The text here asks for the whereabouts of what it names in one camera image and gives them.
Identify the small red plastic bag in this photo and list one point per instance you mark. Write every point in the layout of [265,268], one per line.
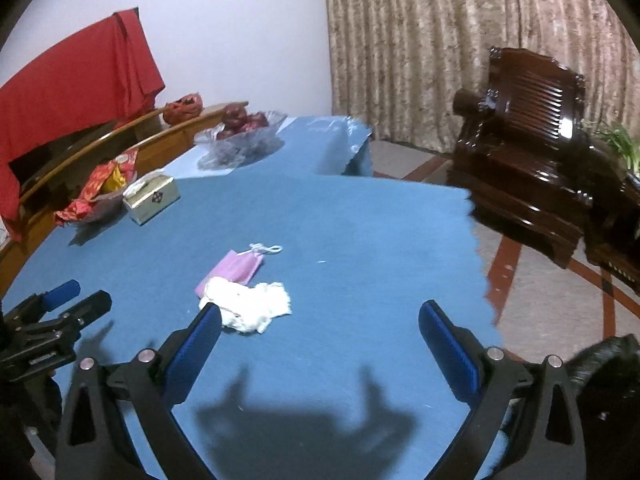
[182,109]

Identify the large dark red fruit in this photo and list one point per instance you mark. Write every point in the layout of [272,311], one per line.
[234,115]

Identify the dark wooden side table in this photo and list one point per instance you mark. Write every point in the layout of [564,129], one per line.
[617,230]

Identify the green potted plant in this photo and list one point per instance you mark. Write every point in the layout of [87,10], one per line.
[620,145]

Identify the gold tissue box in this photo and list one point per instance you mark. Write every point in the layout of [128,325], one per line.
[152,200]

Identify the pink face mask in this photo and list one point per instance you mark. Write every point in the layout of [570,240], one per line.
[235,267]

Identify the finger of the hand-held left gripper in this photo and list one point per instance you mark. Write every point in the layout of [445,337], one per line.
[92,307]
[62,294]

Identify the dark wooden armchair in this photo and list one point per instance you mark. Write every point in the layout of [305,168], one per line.
[520,160]

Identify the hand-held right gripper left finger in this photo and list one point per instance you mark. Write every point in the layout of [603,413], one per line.
[197,345]

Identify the red and yellow snack packet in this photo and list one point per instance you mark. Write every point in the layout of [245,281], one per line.
[97,182]

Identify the small dark red fruit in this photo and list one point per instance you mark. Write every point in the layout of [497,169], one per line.
[256,121]

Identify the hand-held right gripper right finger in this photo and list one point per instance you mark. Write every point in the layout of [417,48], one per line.
[445,350]

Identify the red cloth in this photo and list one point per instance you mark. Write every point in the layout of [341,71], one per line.
[70,80]

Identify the light wooden bench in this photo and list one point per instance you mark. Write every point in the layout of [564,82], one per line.
[160,140]

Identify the beige patterned curtain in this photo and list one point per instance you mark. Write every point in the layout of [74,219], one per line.
[425,45]

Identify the white tissue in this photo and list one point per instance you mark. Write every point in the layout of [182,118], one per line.
[250,305]

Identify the glass fruit bowl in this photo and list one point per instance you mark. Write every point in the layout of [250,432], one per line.
[240,147]

